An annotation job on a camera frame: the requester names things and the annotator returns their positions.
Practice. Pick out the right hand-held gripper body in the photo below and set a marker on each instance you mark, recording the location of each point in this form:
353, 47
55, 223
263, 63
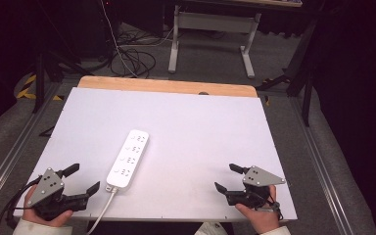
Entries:
258, 178

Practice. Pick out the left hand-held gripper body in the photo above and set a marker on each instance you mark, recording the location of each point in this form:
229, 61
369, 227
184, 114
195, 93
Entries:
45, 187

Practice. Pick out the person's left hand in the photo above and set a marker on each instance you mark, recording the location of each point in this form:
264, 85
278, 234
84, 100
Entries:
50, 222

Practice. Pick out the person's right hand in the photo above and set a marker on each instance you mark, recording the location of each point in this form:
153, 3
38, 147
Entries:
261, 219

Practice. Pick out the white power strip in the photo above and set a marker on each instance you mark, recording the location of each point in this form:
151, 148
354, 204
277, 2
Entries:
129, 159

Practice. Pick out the yellow black hazard tape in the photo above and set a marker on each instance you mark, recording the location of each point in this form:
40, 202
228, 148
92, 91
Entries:
26, 93

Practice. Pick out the black metal stand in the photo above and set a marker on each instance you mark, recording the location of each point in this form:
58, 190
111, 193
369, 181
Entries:
39, 81
302, 75

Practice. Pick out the metal floor rail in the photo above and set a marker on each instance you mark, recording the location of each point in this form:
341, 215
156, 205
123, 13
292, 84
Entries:
9, 156
319, 169

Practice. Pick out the white metal desk frame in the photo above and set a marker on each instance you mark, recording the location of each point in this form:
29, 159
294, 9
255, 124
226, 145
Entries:
214, 22

